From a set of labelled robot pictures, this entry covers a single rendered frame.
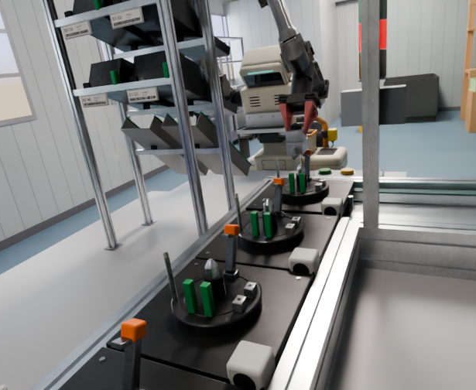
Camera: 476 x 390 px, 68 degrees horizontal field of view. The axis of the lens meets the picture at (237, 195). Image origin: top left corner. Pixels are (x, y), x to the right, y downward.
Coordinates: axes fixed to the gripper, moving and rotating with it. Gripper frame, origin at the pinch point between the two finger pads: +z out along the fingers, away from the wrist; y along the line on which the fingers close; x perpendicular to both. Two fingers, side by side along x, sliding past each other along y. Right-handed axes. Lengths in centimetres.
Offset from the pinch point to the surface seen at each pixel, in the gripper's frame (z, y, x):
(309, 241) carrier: 29.9, 9.1, -11.3
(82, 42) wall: -198, -313, 148
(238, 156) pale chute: 3.0, -20.2, 8.8
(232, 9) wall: -462, -286, 402
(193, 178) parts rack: 17.7, -19.0, -14.2
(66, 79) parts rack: -3, -51, -30
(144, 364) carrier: 52, -3, -40
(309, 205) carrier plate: 18.6, 4.4, 3.5
